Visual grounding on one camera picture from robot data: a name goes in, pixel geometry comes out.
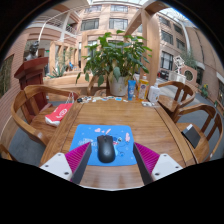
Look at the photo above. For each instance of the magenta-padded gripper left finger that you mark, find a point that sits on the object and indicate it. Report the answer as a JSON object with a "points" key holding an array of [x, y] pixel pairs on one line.
{"points": [[58, 165]]}

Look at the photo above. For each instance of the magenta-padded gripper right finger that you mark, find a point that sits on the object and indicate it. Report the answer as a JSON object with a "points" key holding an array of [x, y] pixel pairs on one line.
{"points": [[163, 165]]}

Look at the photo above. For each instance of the black computer mouse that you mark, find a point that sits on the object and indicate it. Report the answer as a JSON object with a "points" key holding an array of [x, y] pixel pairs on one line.
{"points": [[106, 150]]}

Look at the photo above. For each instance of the blue cartoon mouse pad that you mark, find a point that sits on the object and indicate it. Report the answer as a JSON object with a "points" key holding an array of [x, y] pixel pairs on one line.
{"points": [[83, 140]]}

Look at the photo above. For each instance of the black notebook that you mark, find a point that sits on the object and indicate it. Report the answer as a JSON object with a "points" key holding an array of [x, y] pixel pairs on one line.
{"points": [[191, 135]]}

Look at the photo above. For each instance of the red bag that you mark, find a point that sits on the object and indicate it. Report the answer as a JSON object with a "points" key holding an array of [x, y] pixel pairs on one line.
{"points": [[58, 115]]}

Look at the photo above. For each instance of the small white packet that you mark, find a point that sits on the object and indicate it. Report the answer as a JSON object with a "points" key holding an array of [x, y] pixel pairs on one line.
{"points": [[147, 104]]}

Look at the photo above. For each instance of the white pump bottle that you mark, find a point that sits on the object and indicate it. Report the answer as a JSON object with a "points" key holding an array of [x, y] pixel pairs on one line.
{"points": [[153, 95]]}

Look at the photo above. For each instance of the blue tube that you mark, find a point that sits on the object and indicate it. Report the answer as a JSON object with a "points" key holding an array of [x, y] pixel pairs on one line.
{"points": [[131, 90]]}

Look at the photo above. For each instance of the long wooden planter box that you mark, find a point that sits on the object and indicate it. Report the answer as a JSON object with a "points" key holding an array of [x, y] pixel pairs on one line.
{"points": [[63, 80]]}

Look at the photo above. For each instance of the white sculpture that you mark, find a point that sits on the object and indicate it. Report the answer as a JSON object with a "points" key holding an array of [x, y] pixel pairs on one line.
{"points": [[179, 65]]}

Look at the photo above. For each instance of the dark bust statue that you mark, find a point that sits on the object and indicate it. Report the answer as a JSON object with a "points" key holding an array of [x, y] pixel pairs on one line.
{"points": [[32, 51]]}

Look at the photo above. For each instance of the green plant in white pot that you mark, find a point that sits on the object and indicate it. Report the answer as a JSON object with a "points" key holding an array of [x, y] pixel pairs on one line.
{"points": [[116, 56]]}

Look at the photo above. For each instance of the dark red wooden pedestal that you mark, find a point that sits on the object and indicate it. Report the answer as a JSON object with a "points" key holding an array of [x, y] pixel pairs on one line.
{"points": [[31, 76]]}

